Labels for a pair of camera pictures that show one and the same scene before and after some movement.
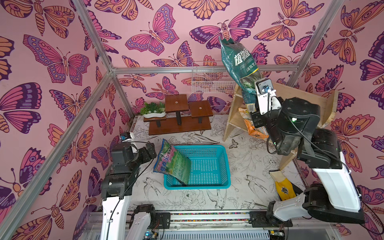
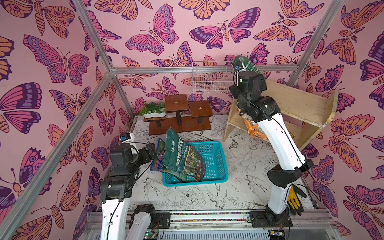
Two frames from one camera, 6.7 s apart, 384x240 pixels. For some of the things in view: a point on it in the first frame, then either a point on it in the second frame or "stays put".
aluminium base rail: (219, 225) stays put
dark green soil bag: (243, 67) to (178, 155)
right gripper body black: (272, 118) to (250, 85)
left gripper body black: (143, 157) stays put
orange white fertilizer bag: (259, 132) stays put
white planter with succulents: (153, 109) stays put
